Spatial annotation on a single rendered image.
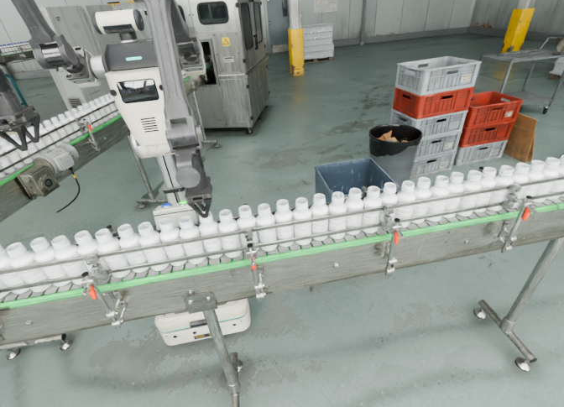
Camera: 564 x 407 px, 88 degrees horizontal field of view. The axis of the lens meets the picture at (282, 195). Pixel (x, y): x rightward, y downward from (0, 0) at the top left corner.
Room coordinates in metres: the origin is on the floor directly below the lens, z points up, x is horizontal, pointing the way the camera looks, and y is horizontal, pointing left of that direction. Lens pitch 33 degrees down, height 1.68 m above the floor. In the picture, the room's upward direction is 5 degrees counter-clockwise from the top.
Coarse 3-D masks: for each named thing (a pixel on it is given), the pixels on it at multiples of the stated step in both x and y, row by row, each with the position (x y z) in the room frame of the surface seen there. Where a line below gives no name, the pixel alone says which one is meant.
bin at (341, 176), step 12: (324, 168) 1.38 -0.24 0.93; (336, 168) 1.39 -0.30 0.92; (348, 168) 1.39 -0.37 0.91; (360, 168) 1.40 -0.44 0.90; (372, 168) 1.37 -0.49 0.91; (324, 180) 1.21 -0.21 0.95; (336, 180) 1.39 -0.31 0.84; (348, 180) 1.39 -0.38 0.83; (360, 180) 1.40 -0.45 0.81; (372, 180) 1.35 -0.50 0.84; (384, 180) 1.23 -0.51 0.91; (324, 192) 1.20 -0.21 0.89; (348, 192) 1.40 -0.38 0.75
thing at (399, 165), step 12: (372, 132) 2.58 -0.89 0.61; (384, 132) 2.66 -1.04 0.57; (396, 132) 2.64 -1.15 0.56; (408, 132) 2.57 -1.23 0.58; (420, 132) 2.41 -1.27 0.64; (372, 144) 2.41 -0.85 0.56; (384, 144) 2.29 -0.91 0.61; (396, 144) 2.24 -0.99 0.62; (408, 144) 2.24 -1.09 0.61; (372, 156) 2.41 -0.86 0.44; (384, 156) 2.29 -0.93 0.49; (396, 156) 2.25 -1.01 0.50; (408, 156) 2.25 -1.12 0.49; (384, 168) 2.29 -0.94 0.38; (396, 168) 2.25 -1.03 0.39; (408, 168) 2.27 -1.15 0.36; (396, 180) 2.26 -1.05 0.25
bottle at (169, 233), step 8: (160, 224) 0.69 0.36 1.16; (168, 224) 0.69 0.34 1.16; (160, 232) 0.70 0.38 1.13; (168, 232) 0.69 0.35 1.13; (176, 232) 0.70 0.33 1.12; (168, 240) 0.67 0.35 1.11; (176, 240) 0.69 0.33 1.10; (168, 248) 0.68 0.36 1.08; (176, 248) 0.68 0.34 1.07; (168, 256) 0.68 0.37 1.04; (176, 256) 0.68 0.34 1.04; (184, 256) 0.69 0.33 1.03; (176, 264) 0.67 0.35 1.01
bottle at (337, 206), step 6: (336, 192) 0.78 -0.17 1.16; (336, 198) 0.75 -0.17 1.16; (342, 198) 0.75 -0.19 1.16; (330, 204) 0.77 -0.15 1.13; (336, 204) 0.75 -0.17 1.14; (342, 204) 0.75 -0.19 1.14; (330, 210) 0.75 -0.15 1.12; (336, 210) 0.74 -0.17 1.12; (342, 210) 0.74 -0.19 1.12; (330, 222) 0.75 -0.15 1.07; (336, 222) 0.74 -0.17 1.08; (342, 222) 0.74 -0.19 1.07; (330, 228) 0.75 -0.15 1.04; (336, 228) 0.74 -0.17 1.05; (342, 228) 0.74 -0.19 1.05; (336, 234) 0.74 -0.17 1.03; (342, 234) 0.74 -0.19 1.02
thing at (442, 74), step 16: (400, 64) 2.98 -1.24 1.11; (416, 64) 3.07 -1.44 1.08; (432, 64) 3.12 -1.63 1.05; (448, 64) 3.14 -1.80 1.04; (464, 64) 2.75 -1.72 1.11; (400, 80) 2.95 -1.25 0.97; (416, 80) 2.74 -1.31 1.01; (432, 80) 2.68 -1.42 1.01; (448, 80) 2.72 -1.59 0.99; (464, 80) 2.76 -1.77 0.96
